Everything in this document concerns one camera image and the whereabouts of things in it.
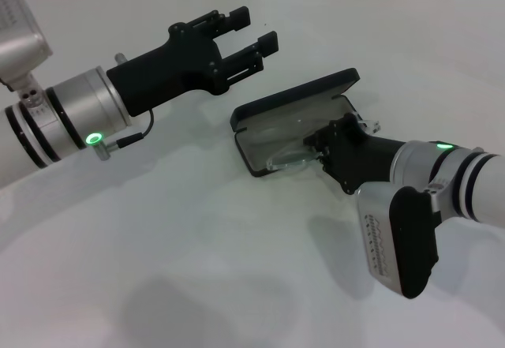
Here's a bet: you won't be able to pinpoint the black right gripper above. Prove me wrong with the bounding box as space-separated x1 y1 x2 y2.
301 111 406 196

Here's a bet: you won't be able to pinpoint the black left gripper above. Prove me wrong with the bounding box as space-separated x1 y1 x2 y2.
105 6 281 119

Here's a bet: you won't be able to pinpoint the clear white glasses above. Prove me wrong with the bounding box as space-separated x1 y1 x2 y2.
266 111 383 172

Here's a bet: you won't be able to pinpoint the black glasses case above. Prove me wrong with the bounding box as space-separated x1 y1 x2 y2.
230 66 362 178

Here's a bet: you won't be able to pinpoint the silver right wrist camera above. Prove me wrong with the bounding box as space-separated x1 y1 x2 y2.
354 184 442 301

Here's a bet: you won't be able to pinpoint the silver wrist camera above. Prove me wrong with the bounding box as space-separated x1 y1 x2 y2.
0 0 54 91
354 184 442 301

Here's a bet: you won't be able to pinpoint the black cable with silver plug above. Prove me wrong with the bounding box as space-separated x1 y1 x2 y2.
93 107 155 163

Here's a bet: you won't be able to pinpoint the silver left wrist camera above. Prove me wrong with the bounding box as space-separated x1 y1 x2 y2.
0 0 54 91

